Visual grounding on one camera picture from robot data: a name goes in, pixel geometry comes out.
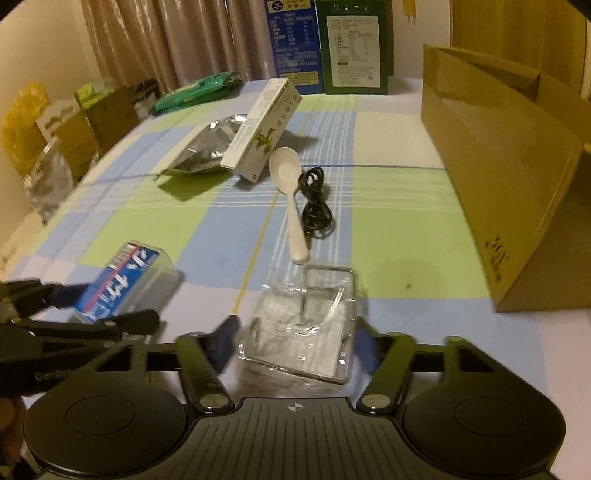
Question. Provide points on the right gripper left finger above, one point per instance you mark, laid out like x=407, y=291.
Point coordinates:
x=201, y=358

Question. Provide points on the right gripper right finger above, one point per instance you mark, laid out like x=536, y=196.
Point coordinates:
x=388, y=358

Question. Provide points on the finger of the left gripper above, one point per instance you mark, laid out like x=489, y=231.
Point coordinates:
x=144, y=322
x=25, y=298

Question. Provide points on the blue floss pick box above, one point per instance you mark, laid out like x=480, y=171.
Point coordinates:
x=138, y=277

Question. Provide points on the clear plastic packaging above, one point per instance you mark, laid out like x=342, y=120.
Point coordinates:
x=306, y=328

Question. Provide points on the silver foil pouch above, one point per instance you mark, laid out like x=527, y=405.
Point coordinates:
x=201, y=150

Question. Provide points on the white plastic spoon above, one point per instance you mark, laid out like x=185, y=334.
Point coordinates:
x=285, y=169

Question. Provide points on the long white medicine box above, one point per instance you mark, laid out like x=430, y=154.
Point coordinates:
x=250, y=149

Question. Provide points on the person's left hand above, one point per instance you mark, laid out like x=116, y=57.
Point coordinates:
x=12, y=412

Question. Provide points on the white crumpled plastic bag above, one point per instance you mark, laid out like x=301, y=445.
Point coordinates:
x=50, y=181

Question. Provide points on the yellow plastic bag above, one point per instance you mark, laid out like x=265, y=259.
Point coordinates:
x=21, y=138

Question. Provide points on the brown cardboard box on floor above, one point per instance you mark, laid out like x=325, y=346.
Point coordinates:
x=86, y=133

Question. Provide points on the tablecloth checked pastel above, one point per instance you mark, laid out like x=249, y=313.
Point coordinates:
x=398, y=223

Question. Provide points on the green wet wipes pack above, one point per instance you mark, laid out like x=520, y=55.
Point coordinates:
x=211, y=88

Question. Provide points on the beige curtain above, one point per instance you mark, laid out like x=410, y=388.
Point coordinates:
x=177, y=42

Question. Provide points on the green carton with label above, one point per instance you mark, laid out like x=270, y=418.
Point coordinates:
x=354, y=46

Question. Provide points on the tall blue carton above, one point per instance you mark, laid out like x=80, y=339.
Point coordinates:
x=293, y=28

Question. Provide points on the wooden door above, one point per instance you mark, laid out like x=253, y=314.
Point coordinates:
x=550, y=36

